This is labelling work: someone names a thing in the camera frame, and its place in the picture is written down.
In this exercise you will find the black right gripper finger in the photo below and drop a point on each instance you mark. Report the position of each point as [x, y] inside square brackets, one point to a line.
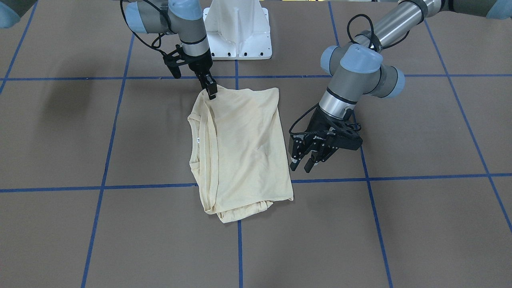
[211, 88]

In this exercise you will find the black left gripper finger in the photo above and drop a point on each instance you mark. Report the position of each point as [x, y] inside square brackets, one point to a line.
[319, 152]
[299, 147]

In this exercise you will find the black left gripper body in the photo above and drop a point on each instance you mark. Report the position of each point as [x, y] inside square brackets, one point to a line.
[318, 120]

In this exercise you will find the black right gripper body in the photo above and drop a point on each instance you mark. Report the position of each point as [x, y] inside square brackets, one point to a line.
[201, 64]

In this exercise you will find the cream long-sleeve printed shirt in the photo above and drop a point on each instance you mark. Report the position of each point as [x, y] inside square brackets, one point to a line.
[239, 158]

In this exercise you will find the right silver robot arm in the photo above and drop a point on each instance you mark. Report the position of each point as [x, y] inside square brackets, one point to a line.
[150, 20]

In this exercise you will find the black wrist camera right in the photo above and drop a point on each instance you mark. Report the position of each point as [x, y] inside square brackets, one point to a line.
[174, 60]

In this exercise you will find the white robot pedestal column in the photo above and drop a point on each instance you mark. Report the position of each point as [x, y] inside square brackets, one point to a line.
[238, 30]

